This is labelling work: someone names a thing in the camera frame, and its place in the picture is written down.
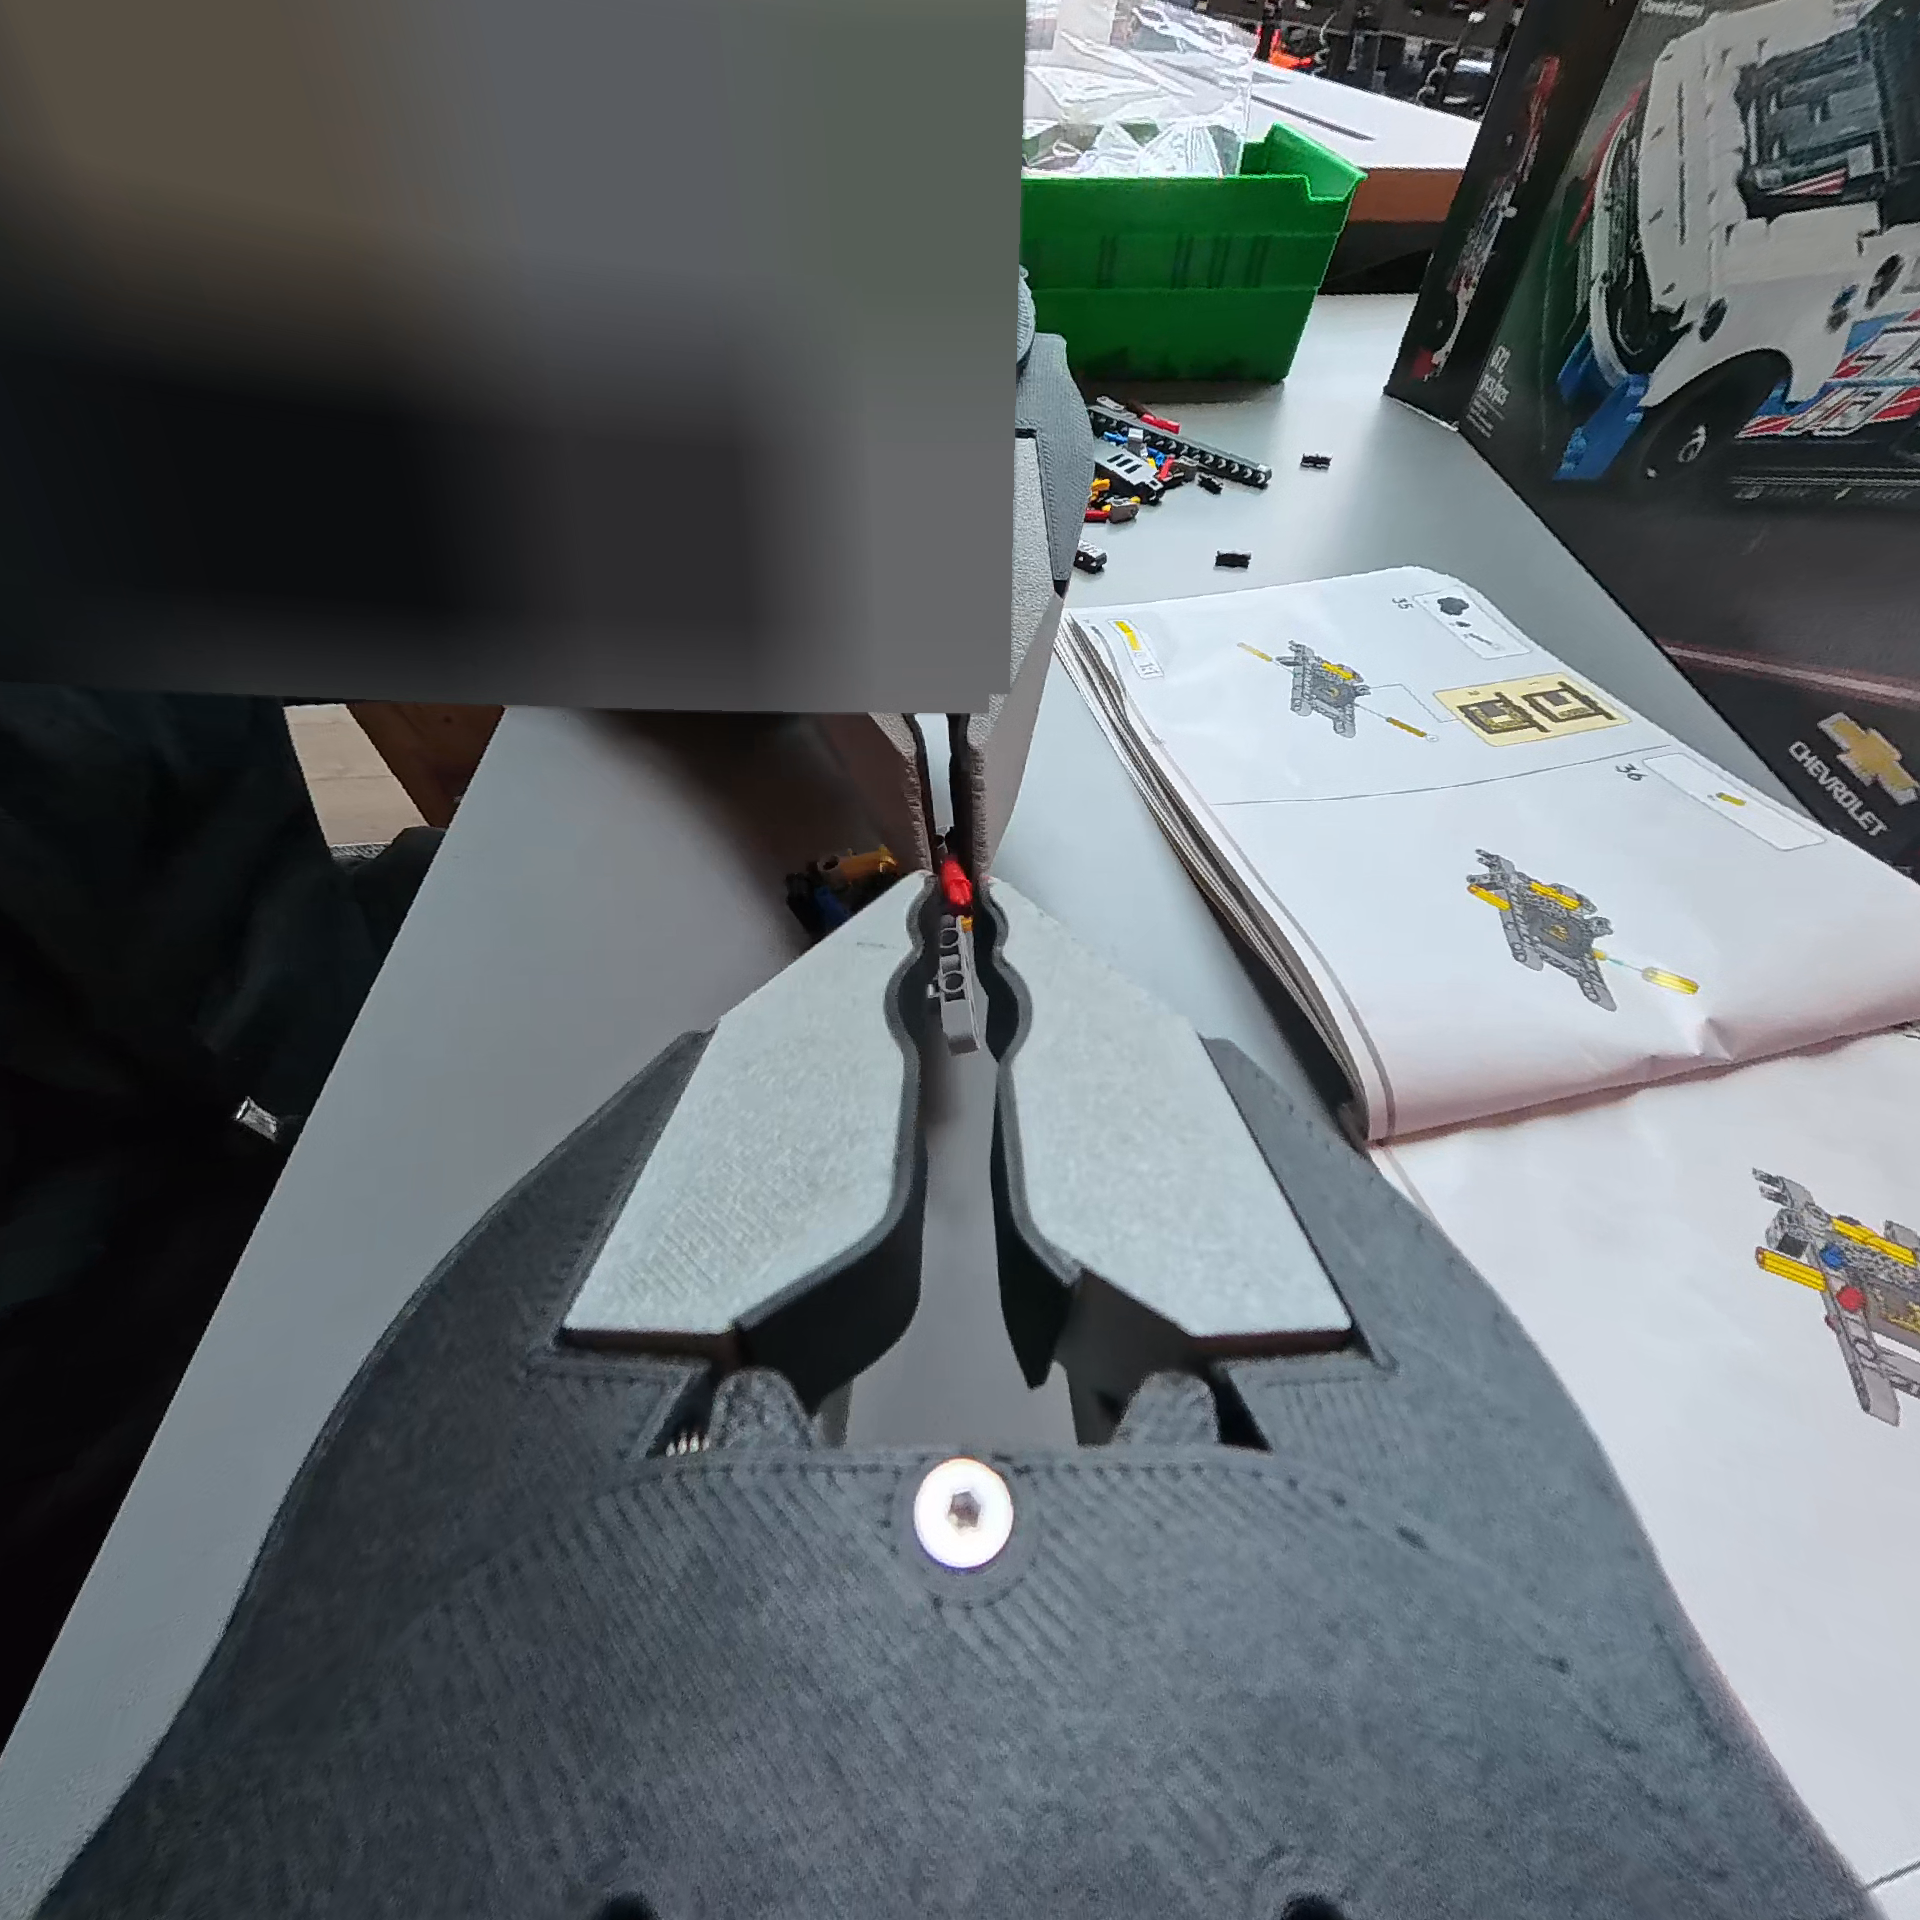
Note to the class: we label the wooden table leg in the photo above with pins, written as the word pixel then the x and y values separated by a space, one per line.
pixel 421 751

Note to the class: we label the pile of loose lego pieces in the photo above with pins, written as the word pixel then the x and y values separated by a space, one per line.
pixel 1161 457

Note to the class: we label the lego set car box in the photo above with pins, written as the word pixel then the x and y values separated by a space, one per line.
pixel 1723 301

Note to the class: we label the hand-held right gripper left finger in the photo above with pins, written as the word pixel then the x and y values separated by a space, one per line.
pixel 750 1185

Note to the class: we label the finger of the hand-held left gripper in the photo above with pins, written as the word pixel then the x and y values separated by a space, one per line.
pixel 1008 765
pixel 884 781

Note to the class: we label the white table with wooden edge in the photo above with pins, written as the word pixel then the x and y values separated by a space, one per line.
pixel 1381 143

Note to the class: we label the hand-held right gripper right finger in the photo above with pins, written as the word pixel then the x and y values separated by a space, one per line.
pixel 1184 1200

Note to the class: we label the open lego instruction booklet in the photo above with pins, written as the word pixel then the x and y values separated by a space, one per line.
pixel 1500 930

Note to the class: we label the red lego pin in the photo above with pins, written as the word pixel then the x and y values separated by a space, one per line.
pixel 956 888

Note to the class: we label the clear plastic bags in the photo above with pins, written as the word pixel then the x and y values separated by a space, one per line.
pixel 1140 89

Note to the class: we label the grey yellow lego assembly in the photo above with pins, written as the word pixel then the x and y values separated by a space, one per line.
pixel 956 983

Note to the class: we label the green plastic bin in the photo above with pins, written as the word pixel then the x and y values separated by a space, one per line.
pixel 1184 271

